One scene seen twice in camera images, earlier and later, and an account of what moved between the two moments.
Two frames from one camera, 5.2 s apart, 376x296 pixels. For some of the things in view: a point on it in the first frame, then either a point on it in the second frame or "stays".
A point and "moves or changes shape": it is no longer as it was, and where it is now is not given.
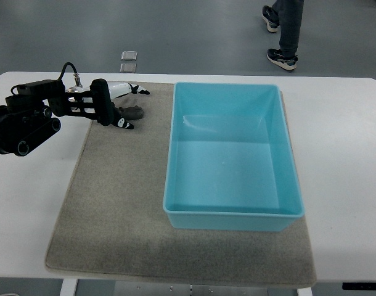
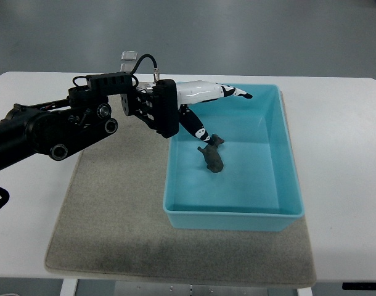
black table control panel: [363, 286] stays
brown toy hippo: [132, 113] moves or changes shape
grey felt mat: [113, 223] stays
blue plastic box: [230, 161] stays
